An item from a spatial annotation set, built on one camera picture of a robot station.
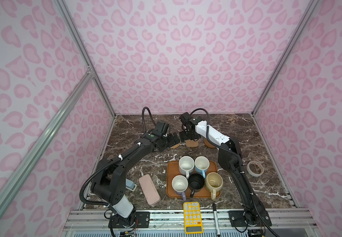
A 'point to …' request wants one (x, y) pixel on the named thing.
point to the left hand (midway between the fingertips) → (176, 140)
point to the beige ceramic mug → (213, 182)
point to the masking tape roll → (255, 168)
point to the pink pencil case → (149, 190)
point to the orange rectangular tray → (172, 170)
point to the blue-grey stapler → (130, 184)
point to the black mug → (196, 182)
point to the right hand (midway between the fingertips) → (188, 136)
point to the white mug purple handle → (180, 183)
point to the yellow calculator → (193, 223)
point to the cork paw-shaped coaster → (191, 143)
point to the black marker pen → (215, 215)
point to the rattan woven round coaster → (176, 146)
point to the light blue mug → (201, 164)
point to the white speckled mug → (186, 164)
